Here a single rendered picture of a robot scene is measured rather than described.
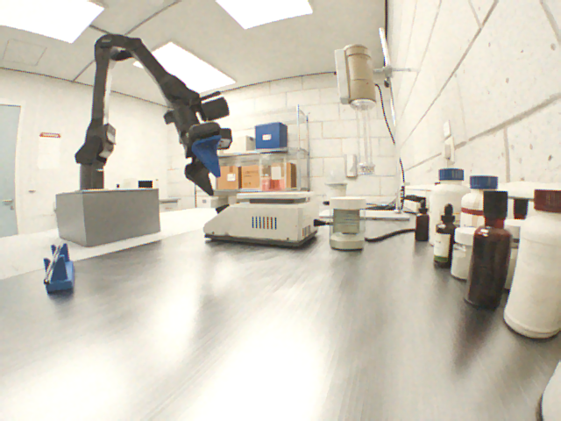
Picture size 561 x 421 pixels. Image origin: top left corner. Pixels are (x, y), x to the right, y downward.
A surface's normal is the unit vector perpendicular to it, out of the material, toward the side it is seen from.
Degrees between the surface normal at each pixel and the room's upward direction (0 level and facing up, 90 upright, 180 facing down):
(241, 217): 90
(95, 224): 90
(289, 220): 90
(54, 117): 90
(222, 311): 0
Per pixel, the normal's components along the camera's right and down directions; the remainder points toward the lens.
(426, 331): -0.02, -1.00
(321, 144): -0.36, 0.09
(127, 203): 0.93, 0.02
